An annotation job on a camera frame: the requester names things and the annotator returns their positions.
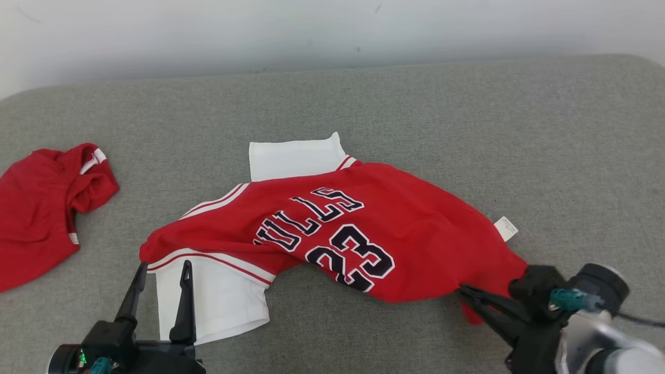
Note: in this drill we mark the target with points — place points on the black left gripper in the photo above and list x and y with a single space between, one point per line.
145 358

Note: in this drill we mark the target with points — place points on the teal left camera connector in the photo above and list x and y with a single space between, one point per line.
100 366

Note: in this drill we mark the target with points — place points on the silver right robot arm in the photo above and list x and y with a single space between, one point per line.
597 340

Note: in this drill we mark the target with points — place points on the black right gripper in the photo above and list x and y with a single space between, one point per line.
535 348

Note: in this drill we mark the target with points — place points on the red shorts white trim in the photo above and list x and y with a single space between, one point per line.
31 218

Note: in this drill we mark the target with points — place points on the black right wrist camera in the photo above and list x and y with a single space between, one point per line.
532 291

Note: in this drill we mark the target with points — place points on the red Bulls 23 jersey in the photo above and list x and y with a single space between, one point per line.
415 223

